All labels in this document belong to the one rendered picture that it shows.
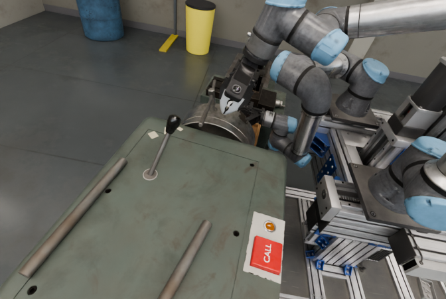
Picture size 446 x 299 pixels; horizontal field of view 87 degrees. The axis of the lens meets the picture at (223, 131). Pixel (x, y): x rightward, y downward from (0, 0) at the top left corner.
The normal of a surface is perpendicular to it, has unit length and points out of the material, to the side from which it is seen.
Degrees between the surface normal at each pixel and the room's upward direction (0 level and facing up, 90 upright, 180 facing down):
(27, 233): 0
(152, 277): 0
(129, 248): 0
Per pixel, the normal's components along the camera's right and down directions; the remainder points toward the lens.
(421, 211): -0.47, 0.65
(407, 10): -0.51, 0.15
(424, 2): -0.49, -0.19
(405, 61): -0.13, 0.66
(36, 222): 0.14, -0.73
